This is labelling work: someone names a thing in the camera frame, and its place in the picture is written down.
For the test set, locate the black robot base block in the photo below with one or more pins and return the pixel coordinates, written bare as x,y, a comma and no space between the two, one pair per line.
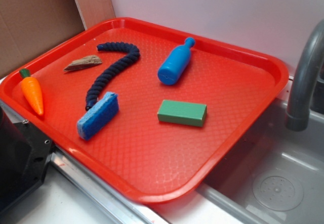
25,154

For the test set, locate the blue plastic bottle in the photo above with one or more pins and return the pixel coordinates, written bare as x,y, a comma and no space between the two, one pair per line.
176,62

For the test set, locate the green rectangular block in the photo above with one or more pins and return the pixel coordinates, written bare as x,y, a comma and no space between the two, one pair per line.
184,113

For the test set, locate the red plastic tray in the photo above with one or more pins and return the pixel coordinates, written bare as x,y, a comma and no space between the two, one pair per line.
147,160

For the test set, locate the blue sponge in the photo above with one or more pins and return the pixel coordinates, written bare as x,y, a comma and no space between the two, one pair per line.
98,116

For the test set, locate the brown wood piece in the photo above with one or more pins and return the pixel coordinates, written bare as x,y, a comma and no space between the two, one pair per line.
83,63

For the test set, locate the orange toy carrot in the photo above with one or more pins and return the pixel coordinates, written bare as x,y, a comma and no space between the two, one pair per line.
32,91

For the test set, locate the grey plastic sink basin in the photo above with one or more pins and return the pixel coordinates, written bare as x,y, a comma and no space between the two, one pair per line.
272,174

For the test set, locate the grey sink faucet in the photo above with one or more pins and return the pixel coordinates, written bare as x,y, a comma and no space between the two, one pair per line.
307,88

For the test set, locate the brown cardboard panel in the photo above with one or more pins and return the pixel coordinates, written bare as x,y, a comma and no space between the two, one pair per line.
31,27

